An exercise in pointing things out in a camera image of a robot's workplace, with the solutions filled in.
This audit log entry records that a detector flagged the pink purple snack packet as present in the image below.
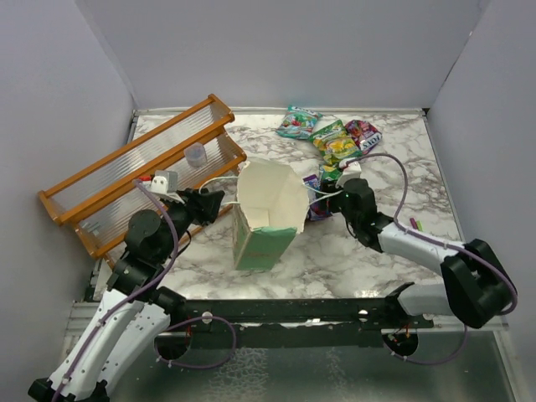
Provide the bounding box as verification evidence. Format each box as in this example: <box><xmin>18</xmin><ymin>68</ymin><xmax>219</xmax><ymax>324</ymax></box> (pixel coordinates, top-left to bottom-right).
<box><xmin>344</xmin><ymin>120</ymin><xmax>383</xmax><ymax>154</ymax></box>

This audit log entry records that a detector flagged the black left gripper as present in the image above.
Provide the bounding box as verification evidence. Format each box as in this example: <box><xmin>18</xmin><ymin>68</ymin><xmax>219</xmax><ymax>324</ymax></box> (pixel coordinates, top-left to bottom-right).
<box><xmin>157</xmin><ymin>187</ymin><xmax>224</xmax><ymax>262</ymax></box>

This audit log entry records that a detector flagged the green paper gift bag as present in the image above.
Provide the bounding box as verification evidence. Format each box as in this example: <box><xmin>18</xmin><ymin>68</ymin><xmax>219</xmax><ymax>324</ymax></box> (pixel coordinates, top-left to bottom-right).
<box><xmin>230</xmin><ymin>158</ymin><xmax>312</xmax><ymax>271</ymax></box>

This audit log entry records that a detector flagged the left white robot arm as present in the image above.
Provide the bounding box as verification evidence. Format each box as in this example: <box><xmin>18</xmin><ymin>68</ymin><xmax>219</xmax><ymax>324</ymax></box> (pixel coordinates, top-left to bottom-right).
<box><xmin>28</xmin><ymin>183</ymin><xmax>224</xmax><ymax>401</ymax></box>

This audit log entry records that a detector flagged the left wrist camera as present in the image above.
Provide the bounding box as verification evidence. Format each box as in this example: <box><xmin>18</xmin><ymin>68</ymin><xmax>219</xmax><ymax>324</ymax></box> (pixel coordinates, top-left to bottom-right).
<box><xmin>139</xmin><ymin>170</ymin><xmax>178</xmax><ymax>198</ymax></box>

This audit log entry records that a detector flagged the colourful pen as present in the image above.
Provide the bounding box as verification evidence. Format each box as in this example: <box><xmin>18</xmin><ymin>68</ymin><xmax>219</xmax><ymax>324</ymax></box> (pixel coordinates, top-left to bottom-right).
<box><xmin>410</xmin><ymin>217</ymin><xmax>423</xmax><ymax>232</ymax></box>

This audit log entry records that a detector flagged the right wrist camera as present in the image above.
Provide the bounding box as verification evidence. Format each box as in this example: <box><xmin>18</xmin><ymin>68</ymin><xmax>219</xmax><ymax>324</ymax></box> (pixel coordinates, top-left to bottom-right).
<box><xmin>336</xmin><ymin>159</ymin><xmax>362</xmax><ymax>188</ymax></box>

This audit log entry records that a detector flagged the dark green snack packet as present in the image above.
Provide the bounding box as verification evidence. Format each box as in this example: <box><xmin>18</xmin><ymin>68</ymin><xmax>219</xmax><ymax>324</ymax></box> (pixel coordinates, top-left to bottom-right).
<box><xmin>319</xmin><ymin>165</ymin><xmax>342</xmax><ymax>182</ymax></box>

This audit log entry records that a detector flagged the small clear plastic cup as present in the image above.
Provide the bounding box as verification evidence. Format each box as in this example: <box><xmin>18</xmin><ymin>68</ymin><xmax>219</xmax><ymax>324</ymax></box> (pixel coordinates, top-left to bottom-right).
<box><xmin>184</xmin><ymin>142</ymin><xmax>208</xmax><ymax>168</ymax></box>

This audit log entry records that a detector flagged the teal snack packet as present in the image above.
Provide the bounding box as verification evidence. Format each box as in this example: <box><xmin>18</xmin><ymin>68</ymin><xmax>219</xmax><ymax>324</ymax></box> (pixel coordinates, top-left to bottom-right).
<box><xmin>276</xmin><ymin>106</ymin><xmax>322</xmax><ymax>140</ymax></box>

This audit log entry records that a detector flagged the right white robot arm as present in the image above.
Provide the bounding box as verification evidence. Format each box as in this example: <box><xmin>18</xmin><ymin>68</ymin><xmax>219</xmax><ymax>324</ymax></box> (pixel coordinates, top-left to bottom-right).
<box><xmin>321</xmin><ymin>178</ymin><xmax>518</xmax><ymax>328</ymax></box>

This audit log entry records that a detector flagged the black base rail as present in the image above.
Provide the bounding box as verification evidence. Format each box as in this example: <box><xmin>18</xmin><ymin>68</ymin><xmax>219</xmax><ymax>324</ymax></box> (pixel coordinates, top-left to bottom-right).
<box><xmin>172</xmin><ymin>296</ymin><xmax>433</xmax><ymax>350</ymax></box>

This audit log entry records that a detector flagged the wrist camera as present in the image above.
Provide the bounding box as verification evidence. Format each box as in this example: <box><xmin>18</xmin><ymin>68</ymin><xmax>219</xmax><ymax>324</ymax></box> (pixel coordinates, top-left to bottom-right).
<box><xmin>139</xmin><ymin>170</ymin><xmax>178</xmax><ymax>198</ymax></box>
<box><xmin>336</xmin><ymin>159</ymin><xmax>362</xmax><ymax>188</ymax></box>

